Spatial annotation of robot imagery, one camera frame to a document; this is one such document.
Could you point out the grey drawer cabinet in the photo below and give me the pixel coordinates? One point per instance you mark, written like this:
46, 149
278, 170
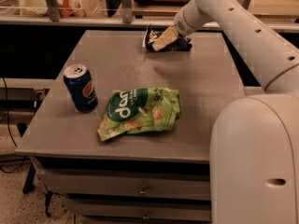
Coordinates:
142, 155

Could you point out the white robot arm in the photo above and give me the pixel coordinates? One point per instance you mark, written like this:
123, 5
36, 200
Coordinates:
254, 145

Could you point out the blue Pepsi can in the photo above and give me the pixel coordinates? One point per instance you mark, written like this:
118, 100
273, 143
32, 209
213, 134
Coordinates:
78, 80

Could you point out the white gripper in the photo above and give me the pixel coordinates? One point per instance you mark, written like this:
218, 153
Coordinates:
183, 24

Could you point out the green rice chip bag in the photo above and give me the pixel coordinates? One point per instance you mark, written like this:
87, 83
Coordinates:
140, 111

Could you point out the brass top drawer knob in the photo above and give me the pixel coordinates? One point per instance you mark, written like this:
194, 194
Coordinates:
143, 191

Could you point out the orange and white plastic bag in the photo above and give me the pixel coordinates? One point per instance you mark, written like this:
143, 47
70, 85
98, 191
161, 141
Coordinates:
67, 8

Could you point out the metal shelf frame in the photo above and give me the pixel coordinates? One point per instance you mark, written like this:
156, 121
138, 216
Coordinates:
279, 14

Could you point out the blue chip bag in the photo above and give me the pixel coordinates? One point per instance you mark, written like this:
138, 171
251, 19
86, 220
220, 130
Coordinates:
166, 40

